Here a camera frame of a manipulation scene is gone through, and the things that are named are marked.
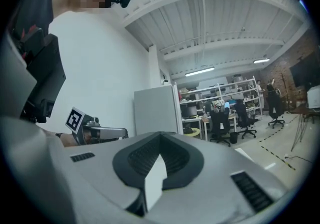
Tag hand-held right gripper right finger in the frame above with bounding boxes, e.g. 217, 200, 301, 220
146, 132, 289, 224

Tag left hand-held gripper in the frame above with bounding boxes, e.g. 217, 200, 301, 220
64, 106, 129, 147

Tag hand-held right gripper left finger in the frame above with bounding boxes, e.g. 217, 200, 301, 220
63, 132, 161, 218

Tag person's left forearm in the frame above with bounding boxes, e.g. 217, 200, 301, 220
59, 132, 81, 148

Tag grey partition panel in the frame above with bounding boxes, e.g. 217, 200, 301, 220
133, 84, 180, 137

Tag yellow round table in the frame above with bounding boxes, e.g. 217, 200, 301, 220
183, 127, 201, 141

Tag white table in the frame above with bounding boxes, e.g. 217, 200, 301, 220
144, 154, 168, 213

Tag white office desk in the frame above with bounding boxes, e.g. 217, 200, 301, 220
181, 114, 238, 142

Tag black computer monitor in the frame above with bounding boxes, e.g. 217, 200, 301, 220
181, 105, 198, 117

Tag white patterned helmet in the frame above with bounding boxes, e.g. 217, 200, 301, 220
211, 99, 226, 109

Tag black chest pack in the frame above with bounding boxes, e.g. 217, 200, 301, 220
21, 28, 67, 124

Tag white metal shelf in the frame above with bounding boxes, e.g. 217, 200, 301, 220
174, 75, 266, 124

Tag black coat rack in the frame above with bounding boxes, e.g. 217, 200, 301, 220
279, 72, 293, 114

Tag long ceiling lamp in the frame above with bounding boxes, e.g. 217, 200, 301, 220
252, 57, 271, 65
184, 66, 216, 77

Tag wooden table black legs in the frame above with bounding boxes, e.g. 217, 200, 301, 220
289, 104, 320, 153

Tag large white box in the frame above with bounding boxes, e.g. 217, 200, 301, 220
306, 86, 320, 109

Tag black wall television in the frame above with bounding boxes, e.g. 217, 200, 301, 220
289, 50, 320, 88

